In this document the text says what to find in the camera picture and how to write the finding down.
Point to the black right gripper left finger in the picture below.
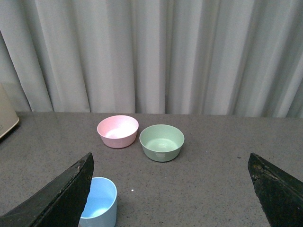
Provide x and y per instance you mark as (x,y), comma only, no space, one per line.
(58,204)

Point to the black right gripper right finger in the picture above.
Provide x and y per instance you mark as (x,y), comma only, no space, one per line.
(279,193)

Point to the blue cup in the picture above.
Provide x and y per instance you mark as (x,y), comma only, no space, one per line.
(101,206)

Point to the pink bowl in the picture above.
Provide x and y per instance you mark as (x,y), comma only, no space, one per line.
(118,131)

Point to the cream toaster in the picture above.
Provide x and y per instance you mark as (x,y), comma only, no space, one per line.
(8,116)

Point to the green bowl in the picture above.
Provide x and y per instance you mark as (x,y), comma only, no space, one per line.
(161,142)

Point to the grey curtain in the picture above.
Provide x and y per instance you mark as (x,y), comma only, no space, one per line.
(210,57)

